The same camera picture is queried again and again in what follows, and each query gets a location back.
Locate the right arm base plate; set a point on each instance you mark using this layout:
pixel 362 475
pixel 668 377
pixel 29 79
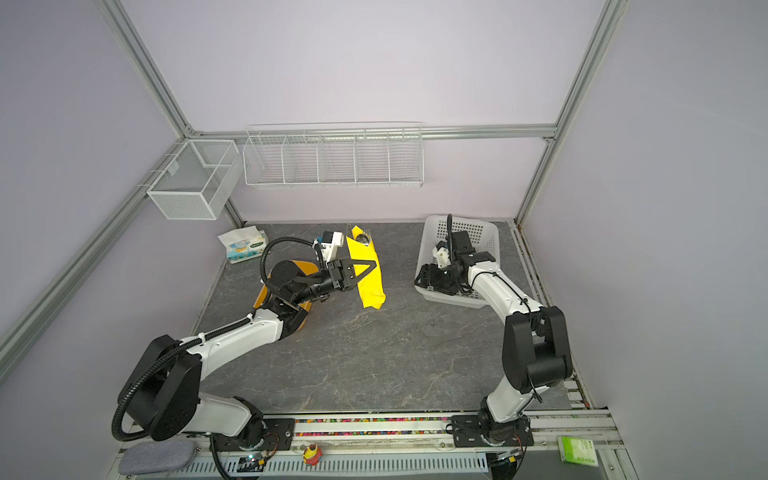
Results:
pixel 472 431

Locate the white perforated plastic basket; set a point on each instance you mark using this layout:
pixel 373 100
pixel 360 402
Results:
pixel 484 236

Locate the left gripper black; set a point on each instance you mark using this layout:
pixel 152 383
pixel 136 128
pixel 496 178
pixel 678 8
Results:
pixel 341 274

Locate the white wire shelf basket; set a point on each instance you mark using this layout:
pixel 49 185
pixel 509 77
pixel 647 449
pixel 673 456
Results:
pixel 334 154

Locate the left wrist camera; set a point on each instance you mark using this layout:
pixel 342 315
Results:
pixel 327 245

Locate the grey cloth pad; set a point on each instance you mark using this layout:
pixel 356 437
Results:
pixel 157 457

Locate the white mesh wall box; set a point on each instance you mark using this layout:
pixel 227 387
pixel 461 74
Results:
pixel 198 180

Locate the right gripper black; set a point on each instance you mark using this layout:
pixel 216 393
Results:
pixel 429 280

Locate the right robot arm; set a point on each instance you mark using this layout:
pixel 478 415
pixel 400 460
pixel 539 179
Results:
pixel 535 348

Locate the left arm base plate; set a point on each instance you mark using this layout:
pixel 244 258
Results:
pixel 272 434

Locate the tissue pack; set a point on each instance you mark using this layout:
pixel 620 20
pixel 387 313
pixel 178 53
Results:
pixel 243 244

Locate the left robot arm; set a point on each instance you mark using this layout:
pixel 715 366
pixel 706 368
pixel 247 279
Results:
pixel 163 397

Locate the yellow paper napkin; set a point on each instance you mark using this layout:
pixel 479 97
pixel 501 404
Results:
pixel 361 248

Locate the orange plastic tray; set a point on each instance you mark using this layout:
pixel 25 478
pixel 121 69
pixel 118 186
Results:
pixel 286 273

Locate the red emergency stop button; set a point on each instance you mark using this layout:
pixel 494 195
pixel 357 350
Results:
pixel 312 454

